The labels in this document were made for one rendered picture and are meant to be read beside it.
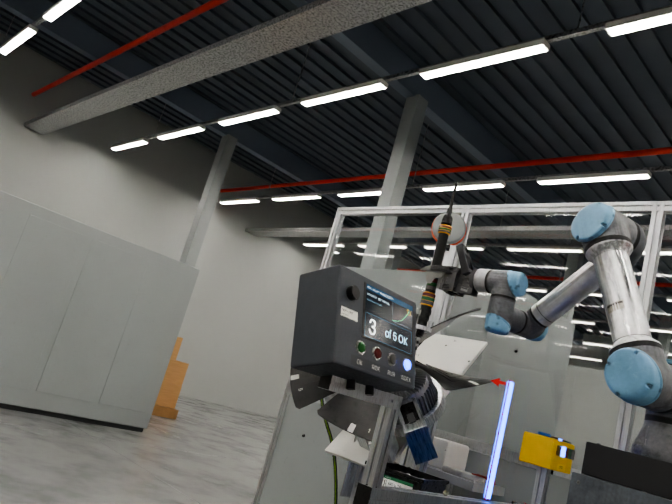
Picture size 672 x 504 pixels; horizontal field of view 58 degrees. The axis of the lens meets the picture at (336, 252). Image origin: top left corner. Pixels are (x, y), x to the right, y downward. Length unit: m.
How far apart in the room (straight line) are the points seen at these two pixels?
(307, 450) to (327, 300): 2.13
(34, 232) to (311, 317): 6.00
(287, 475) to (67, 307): 4.38
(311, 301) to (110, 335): 6.28
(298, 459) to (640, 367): 2.10
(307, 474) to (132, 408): 4.68
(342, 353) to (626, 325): 0.74
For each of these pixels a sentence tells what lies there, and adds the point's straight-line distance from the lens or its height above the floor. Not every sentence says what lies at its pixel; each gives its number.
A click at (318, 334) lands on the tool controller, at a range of 1.13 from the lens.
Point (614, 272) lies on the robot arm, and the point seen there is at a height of 1.49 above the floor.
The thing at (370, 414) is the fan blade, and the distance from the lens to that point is 1.89.
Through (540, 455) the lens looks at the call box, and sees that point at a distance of 2.01.
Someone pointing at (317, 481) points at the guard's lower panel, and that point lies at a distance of 3.16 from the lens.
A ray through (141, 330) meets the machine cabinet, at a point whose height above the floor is 1.13.
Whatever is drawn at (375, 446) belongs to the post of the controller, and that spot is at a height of 0.94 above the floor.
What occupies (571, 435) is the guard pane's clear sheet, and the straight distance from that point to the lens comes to 2.52.
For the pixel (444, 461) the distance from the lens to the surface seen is 2.49.
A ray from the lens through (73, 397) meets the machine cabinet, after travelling 7.36.
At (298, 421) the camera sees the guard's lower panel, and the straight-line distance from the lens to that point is 3.30.
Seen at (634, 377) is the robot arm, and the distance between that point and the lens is 1.52.
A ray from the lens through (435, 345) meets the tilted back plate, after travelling 2.46.
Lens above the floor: 1.02
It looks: 13 degrees up
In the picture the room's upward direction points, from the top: 16 degrees clockwise
